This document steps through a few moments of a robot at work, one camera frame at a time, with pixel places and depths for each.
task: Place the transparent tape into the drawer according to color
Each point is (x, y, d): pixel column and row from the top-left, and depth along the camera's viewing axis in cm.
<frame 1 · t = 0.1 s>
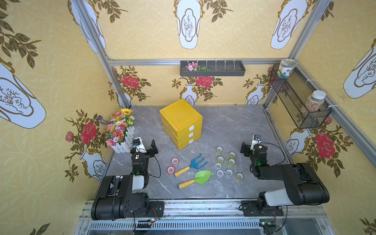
left hand: (140, 142, 88), fingers open
right hand: (254, 143, 93), fingers open
yellow drawer cabinet: (182, 124, 83), point 23 cm above the table
flower basket white fence: (120, 130, 88), point 17 cm above the table
blue toy garden fork: (194, 165, 92), on the table
green toy garden shovel: (201, 177, 86), on the table
red tape roll upper: (175, 161, 92), on the table
red tape roll lower: (170, 170, 89), on the table
yellow tape roll far: (219, 150, 97), on the table
yellow tape roll middle left: (220, 159, 92), on the table
yellow tape roll middle right: (231, 161, 92), on the table
clear tape roll upper: (218, 165, 90), on the table
clear tape roll lower left: (220, 173, 87), on the table
clear tape roll lower right: (229, 172, 87), on the table

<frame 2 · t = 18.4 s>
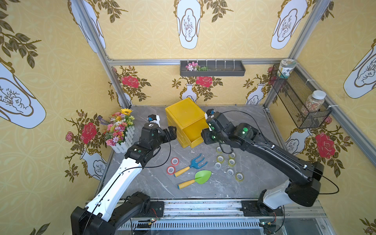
left hand: (164, 129, 78), fingers open
right hand: (207, 130, 74), fingers open
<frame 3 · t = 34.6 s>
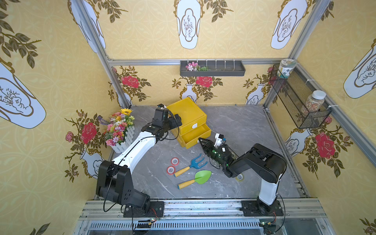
left hand: (169, 120, 87), fingers open
right hand: (201, 137, 89), fingers open
yellow drawer cabinet: (194, 122, 85), point 22 cm above the table
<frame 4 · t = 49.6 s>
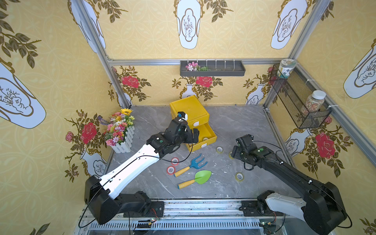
left hand: (186, 130, 77), fingers open
right hand: (240, 152, 87), fingers open
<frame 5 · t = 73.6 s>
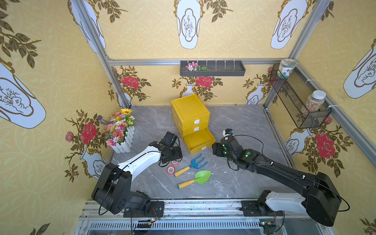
left hand: (171, 154, 89), fingers open
right hand: (219, 143, 85), fingers open
yellow drawer cabinet: (191, 117, 88), point 22 cm above the table
